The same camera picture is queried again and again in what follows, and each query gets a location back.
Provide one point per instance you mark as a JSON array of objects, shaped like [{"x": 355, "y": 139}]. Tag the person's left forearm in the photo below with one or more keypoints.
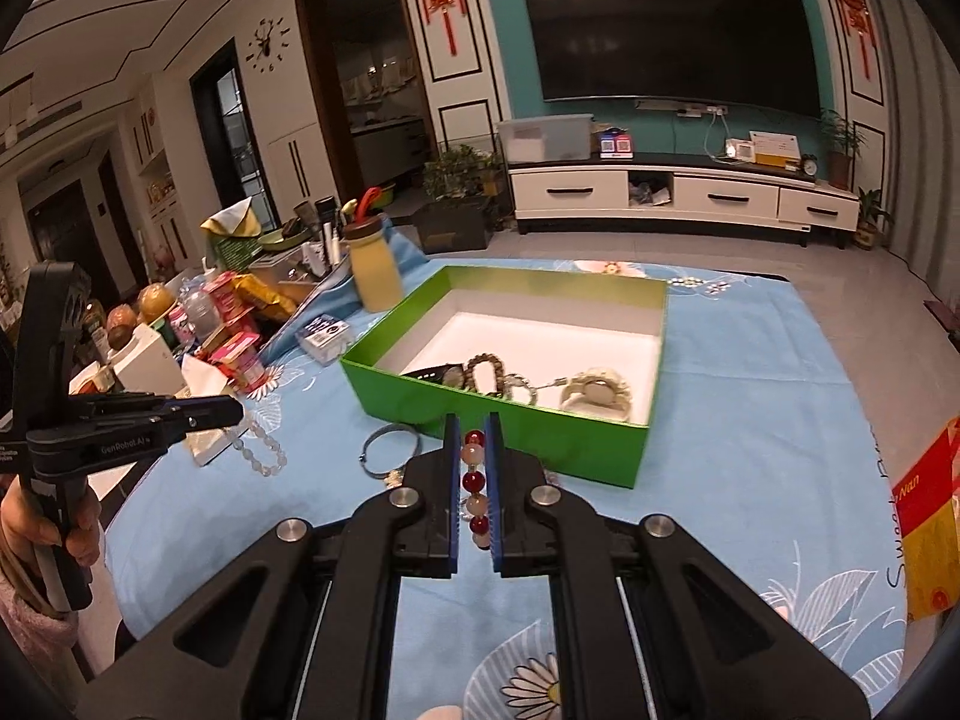
[{"x": 30, "y": 615}]

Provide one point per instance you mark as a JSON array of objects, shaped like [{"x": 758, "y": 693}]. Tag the clear plastic bottle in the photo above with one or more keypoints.
[{"x": 199, "y": 309}]

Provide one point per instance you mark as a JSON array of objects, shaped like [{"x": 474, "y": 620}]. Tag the white tv cabinet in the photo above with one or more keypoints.
[{"x": 570, "y": 191}]

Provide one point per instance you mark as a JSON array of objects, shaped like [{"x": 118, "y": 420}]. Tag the black wristwatch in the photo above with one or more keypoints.
[{"x": 435, "y": 373}]

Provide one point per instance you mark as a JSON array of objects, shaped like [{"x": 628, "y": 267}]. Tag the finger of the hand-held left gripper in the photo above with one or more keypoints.
[
  {"x": 191, "y": 429},
  {"x": 217, "y": 409}
]

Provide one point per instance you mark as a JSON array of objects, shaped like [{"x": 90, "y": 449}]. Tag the translucent storage bin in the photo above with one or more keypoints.
[{"x": 544, "y": 139}]

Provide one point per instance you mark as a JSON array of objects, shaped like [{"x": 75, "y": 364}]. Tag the tall potted plant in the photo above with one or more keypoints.
[{"x": 840, "y": 146}]

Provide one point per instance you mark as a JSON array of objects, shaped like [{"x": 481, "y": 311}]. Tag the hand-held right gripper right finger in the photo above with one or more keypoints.
[{"x": 495, "y": 495}]

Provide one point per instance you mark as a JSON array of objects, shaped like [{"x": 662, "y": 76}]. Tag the dark metal bangle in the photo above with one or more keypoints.
[{"x": 365, "y": 457}]

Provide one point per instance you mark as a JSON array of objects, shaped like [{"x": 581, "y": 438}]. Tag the white wristwatch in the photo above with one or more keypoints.
[{"x": 600, "y": 390}]

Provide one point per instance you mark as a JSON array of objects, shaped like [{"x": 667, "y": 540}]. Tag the blue floral tablecloth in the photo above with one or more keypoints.
[{"x": 720, "y": 405}]

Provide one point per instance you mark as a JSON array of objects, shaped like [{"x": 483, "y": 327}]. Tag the yellow snack bag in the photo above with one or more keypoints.
[{"x": 264, "y": 298}]

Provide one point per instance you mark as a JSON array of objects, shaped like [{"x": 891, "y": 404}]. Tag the wall clock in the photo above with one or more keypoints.
[{"x": 268, "y": 45}]

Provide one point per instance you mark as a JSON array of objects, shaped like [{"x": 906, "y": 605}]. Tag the tissue pack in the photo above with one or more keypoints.
[{"x": 206, "y": 382}]

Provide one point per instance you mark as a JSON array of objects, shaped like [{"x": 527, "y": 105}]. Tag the yellow round fruit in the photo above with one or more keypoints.
[{"x": 154, "y": 301}]

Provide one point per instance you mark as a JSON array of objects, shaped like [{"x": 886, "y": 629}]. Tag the person's left hand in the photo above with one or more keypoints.
[{"x": 22, "y": 510}]

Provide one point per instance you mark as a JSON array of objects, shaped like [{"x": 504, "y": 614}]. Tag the yellow and white box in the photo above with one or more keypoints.
[{"x": 772, "y": 148}]

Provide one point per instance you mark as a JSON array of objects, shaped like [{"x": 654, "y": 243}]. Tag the planter box with plants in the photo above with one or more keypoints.
[{"x": 457, "y": 195}]

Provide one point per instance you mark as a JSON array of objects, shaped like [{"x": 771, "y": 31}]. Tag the flat screen television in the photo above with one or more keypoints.
[{"x": 667, "y": 30}]

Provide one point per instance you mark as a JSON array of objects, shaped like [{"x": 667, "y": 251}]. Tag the white cardboard box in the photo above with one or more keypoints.
[{"x": 150, "y": 360}]

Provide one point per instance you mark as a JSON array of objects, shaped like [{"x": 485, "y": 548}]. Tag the clear plastic box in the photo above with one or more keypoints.
[{"x": 324, "y": 337}]

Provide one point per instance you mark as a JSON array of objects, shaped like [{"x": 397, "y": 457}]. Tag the green cardboard box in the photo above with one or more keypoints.
[{"x": 525, "y": 435}]

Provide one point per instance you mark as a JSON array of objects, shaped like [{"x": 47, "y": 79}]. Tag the orange round fruit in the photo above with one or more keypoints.
[{"x": 120, "y": 315}]

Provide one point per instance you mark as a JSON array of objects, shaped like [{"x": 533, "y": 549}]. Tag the red and yellow shopping bag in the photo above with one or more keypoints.
[{"x": 930, "y": 510}]

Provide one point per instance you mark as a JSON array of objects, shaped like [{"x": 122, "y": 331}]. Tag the tray of cosmetics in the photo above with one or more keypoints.
[{"x": 311, "y": 244}]

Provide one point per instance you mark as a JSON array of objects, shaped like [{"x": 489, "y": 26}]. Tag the small alarm clock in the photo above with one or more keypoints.
[{"x": 808, "y": 165}]

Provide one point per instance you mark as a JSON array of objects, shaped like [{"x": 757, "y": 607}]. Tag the brown kiwi fruit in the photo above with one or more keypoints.
[{"x": 120, "y": 339}]

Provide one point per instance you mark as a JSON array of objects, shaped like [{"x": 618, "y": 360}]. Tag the pink carton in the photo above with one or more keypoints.
[
  {"x": 236, "y": 361},
  {"x": 223, "y": 300}
]

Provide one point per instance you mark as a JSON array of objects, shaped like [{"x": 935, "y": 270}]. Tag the green packet with yellow cloth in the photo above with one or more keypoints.
[{"x": 232, "y": 236}]

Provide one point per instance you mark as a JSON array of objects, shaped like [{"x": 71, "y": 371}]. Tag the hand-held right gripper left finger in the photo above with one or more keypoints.
[{"x": 450, "y": 495}]

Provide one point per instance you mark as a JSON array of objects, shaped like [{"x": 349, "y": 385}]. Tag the small potted plant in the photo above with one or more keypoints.
[{"x": 870, "y": 219}]

